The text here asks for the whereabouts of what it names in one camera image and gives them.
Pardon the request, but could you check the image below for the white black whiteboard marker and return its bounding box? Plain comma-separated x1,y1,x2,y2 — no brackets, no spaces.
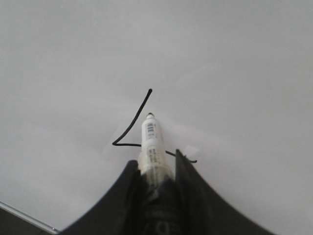
136,113,183,235

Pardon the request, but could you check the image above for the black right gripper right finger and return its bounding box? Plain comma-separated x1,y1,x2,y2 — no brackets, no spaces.
176,149,272,235

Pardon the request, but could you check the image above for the white whiteboard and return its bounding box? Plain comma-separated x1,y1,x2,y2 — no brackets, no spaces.
0,0,313,235

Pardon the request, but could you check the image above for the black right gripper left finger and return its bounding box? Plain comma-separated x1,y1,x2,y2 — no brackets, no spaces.
60,160,140,235

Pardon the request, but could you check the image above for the grey aluminium marker tray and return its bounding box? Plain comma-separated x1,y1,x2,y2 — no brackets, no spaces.
0,202,61,235

